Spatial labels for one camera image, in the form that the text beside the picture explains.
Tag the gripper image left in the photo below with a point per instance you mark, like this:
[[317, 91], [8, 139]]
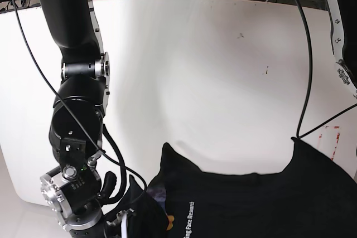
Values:
[[90, 222]]

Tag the black T-shirt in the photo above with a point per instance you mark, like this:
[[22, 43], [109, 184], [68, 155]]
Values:
[[311, 197]]

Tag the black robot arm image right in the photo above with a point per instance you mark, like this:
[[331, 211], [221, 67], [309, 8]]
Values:
[[343, 40]]

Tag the black robot arm image left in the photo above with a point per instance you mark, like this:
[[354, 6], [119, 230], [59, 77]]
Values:
[[74, 189]]

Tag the red tape rectangle marking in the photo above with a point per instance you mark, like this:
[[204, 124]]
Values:
[[328, 140]]

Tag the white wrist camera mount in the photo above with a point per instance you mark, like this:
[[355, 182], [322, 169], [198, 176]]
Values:
[[121, 222]]

